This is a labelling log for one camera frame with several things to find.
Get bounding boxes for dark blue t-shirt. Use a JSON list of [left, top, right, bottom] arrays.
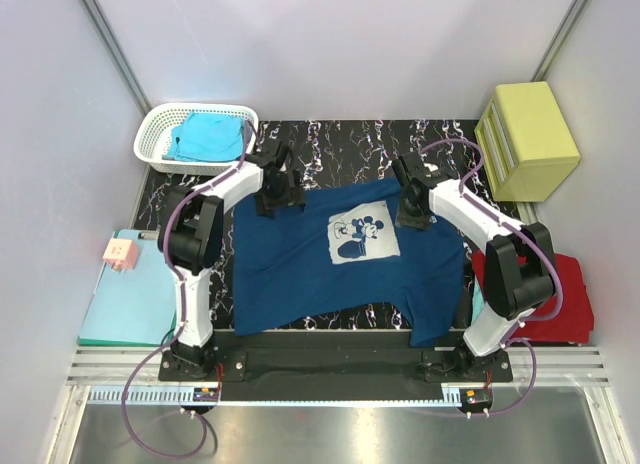
[[232, 179, 465, 347]]

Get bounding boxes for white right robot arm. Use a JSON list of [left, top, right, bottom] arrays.
[[392, 153, 564, 381]]

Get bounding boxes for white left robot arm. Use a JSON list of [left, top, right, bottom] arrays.
[[157, 140, 306, 380]]

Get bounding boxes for white plastic basket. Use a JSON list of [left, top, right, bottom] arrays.
[[133, 103, 259, 176]]

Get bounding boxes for light blue t-shirt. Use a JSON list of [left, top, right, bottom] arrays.
[[163, 112, 244, 163]]

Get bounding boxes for yellow-green drawer box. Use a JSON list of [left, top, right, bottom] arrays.
[[475, 81, 581, 203]]

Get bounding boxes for teal folded cloth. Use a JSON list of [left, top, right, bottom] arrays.
[[471, 281, 485, 323]]

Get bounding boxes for pink small box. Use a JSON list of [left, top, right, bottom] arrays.
[[103, 238, 140, 271]]

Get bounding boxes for light blue clipboard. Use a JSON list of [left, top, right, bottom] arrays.
[[78, 229, 176, 342]]

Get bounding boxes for red folded t-shirt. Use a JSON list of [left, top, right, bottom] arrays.
[[471, 251, 595, 344]]

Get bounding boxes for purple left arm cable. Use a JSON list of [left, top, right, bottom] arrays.
[[119, 118, 256, 460]]

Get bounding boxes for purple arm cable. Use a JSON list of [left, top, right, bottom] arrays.
[[409, 137, 566, 418], [119, 118, 256, 460]]

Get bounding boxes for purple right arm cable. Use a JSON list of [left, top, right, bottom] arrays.
[[409, 137, 566, 418]]

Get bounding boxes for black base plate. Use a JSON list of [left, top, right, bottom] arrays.
[[158, 331, 513, 406]]

